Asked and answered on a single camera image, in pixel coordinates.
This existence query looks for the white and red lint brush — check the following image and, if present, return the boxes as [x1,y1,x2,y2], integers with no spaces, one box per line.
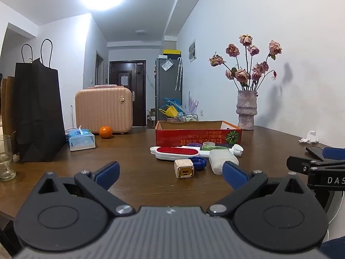
[149,146,211,162]

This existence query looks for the red cardboard box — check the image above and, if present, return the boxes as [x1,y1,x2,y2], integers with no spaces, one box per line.
[155,120,243,149]

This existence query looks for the yellow watering can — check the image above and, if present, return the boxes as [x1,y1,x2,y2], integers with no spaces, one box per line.
[159,106,177,119]

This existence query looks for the white folded umbrella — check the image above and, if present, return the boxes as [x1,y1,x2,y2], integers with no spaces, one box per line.
[175,58,184,91]

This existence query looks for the white charger cube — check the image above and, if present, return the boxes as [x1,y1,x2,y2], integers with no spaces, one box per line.
[174,159,194,179]

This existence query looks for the green packet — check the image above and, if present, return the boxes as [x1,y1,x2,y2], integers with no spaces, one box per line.
[202,144,234,152]

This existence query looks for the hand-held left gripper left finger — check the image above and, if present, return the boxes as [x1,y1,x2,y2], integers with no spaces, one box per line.
[38,161,135,217]

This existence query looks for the dried pink roses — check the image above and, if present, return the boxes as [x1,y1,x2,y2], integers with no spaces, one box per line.
[209,34,283,92]

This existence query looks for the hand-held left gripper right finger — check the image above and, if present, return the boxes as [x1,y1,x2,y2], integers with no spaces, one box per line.
[206,161,310,218]

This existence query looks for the clear drinking glass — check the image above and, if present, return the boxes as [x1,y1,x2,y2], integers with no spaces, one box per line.
[3,134,14,157]
[0,152,17,181]

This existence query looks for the blue folding rack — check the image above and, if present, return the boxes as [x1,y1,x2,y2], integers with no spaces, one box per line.
[162,97,183,114]

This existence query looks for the trolley with bottles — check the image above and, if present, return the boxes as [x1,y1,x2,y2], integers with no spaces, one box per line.
[176,112,199,122]

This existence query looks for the side room door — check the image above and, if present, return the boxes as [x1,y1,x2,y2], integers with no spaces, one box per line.
[96,53,105,86]

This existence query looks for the blue tissue pack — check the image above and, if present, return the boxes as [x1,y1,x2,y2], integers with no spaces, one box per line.
[67,125,96,152]

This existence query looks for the dark blue clothing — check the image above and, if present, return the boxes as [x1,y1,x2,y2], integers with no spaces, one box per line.
[320,237,345,259]

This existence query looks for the orange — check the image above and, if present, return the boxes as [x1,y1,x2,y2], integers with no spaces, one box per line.
[99,126,113,139]

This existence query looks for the wall picture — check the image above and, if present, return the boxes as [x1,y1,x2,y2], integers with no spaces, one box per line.
[189,39,197,63]

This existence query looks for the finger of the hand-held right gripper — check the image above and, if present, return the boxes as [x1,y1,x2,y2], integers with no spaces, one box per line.
[286,155,345,174]
[306,146,345,161]

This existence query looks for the purple coral ornament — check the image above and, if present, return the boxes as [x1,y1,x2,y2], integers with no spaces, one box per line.
[186,91,200,114]

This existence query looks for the cardboard box on floor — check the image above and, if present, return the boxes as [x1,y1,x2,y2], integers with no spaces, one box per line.
[147,109,157,127]

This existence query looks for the pink ceramic vase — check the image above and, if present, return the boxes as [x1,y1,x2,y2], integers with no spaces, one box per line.
[236,90,258,130]

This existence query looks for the white plastic bottle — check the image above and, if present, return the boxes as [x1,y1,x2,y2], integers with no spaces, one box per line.
[209,150,239,175]

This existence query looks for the pink suitcase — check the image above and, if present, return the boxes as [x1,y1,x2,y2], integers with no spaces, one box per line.
[75,85,133,135]

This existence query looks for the crumpled white tissue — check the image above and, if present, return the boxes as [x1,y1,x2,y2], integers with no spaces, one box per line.
[299,131,319,144]

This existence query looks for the white cable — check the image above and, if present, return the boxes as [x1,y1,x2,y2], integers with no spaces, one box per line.
[65,105,75,131]

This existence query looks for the blue ridged bottle cap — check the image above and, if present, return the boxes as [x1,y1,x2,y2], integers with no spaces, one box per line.
[192,157,207,171]

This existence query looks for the black paper bag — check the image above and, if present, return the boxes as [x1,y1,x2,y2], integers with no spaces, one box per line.
[13,39,67,163]

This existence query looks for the dark brown entrance door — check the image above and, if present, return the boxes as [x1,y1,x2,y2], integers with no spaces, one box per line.
[109,60,146,127]

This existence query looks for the grey refrigerator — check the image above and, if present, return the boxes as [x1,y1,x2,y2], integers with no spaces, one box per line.
[155,57,183,125]

